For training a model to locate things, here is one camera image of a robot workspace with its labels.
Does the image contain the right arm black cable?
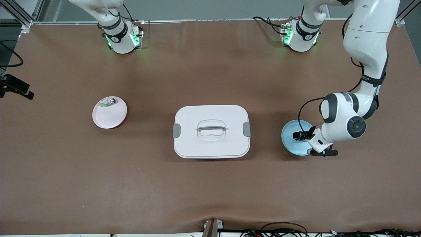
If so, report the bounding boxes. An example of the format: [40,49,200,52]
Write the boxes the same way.
[0,41,24,68]

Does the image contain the aluminium frame post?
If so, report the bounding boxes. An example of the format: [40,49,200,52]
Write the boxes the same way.
[395,0,421,27]
[0,0,45,29]

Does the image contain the right base black cable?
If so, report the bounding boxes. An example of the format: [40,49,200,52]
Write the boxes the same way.
[112,0,134,22]

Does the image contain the grey box lid handle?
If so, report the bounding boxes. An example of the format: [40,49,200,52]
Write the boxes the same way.
[197,125,227,132]

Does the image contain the base black cable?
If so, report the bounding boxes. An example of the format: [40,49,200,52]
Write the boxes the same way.
[112,0,134,22]
[252,16,286,35]

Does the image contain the white lidded storage box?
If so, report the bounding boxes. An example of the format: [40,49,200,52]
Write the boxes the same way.
[173,105,251,159]

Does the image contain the light blue round plate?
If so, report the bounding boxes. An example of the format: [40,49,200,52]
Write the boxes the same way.
[281,119,314,157]

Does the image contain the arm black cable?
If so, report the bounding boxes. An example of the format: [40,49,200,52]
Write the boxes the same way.
[298,13,365,132]
[0,41,24,68]

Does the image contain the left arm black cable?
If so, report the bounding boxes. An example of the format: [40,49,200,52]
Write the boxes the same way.
[298,13,365,132]

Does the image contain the pink round plate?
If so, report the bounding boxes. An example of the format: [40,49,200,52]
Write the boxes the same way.
[92,96,128,129]

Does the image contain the black looped cable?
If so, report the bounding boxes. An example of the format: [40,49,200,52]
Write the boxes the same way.
[261,222,309,237]

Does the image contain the left base black cable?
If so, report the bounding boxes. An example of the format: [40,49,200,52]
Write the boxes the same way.
[252,16,286,35]

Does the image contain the black cable bundle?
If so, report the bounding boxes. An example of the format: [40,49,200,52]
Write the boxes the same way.
[329,229,421,237]

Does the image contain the silver table edge rail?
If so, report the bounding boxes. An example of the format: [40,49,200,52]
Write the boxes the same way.
[30,18,397,25]

